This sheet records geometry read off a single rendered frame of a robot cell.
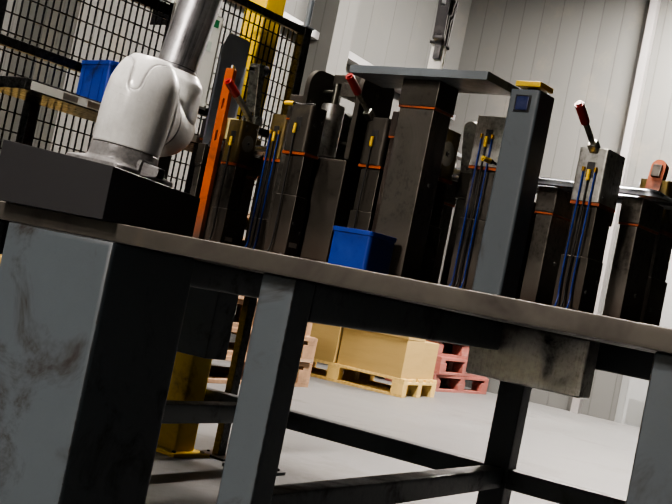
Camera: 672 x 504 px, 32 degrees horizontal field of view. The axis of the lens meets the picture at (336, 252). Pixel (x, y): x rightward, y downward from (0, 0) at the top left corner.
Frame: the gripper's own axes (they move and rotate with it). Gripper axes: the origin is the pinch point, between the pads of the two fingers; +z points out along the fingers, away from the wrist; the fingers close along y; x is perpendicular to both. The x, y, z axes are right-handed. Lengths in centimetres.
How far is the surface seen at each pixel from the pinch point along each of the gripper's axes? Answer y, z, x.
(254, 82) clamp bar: 44, 4, 56
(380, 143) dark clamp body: 15.0, 18.3, 12.0
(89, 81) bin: 49, 10, 106
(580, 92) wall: 871, -181, 9
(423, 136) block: -5.1, 17.9, -1.3
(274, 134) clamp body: 30, 18, 43
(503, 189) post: -14.4, 27.5, -21.6
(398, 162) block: -2.9, 24.2, 3.4
